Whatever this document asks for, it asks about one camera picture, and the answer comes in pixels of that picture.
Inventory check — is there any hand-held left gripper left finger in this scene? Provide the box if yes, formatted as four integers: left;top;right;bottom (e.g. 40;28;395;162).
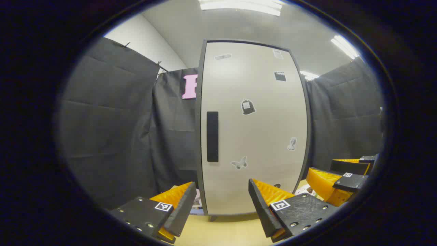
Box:
109;181;197;244

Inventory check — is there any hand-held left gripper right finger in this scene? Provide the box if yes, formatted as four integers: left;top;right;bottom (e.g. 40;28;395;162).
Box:
248;178;342;243

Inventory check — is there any dark grey cabinet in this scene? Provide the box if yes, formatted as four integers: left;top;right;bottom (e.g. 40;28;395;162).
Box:
195;39;312;222

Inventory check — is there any black door handle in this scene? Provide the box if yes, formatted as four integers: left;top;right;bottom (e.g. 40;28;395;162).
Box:
207;111;219;162

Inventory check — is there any white pink booklet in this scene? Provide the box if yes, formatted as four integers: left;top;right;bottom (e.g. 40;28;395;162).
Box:
193;189;205;215

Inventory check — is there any small ceiling light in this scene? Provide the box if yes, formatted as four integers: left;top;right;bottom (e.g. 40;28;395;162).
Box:
300;70;320;82

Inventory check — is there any black backdrop cloth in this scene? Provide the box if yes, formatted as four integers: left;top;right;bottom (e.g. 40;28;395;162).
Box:
58;37;384;209

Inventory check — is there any long ceiling light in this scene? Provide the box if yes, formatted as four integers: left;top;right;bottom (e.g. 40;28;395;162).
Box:
330;35;360;59

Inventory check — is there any large ceiling light panel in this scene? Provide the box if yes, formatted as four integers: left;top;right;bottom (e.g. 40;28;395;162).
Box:
199;0;284;16

